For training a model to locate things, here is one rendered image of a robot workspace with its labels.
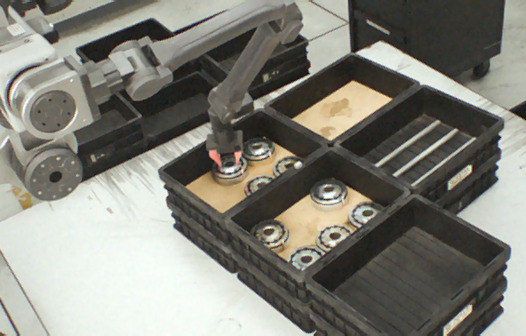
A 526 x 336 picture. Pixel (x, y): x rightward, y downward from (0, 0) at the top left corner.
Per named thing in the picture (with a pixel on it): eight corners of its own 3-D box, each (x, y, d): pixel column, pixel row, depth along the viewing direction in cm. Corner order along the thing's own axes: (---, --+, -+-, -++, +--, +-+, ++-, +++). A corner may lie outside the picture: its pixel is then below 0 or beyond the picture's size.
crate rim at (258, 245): (302, 284, 182) (301, 277, 180) (222, 225, 200) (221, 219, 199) (413, 198, 200) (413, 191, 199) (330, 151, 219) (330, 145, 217)
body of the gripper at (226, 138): (207, 139, 224) (203, 118, 219) (243, 134, 223) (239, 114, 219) (207, 153, 219) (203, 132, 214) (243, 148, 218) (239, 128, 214)
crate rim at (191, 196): (222, 225, 200) (220, 219, 199) (156, 176, 219) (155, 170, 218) (330, 151, 219) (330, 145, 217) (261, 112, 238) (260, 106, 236)
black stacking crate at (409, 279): (401, 384, 169) (400, 351, 162) (306, 311, 188) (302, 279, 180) (509, 283, 188) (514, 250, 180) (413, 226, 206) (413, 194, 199)
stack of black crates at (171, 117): (166, 202, 327) (148, 138, 306) (135, 168, 348) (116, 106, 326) (244, 162, 342) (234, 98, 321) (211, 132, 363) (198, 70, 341)
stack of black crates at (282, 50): (245, 162, 342) (231, 76, 314) (211, 132, 363) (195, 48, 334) (317, 124, 357) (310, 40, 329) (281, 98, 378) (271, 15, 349)
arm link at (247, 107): (209, 89, 207) (226, 115, 205) (245, 73, 211) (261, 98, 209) (204, 109, 218) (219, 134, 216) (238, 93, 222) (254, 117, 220)
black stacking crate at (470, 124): (413, 224, 206) (413, 192, 199) (334, 177, 225) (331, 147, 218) (503, 153, 225) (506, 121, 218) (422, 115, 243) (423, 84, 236)
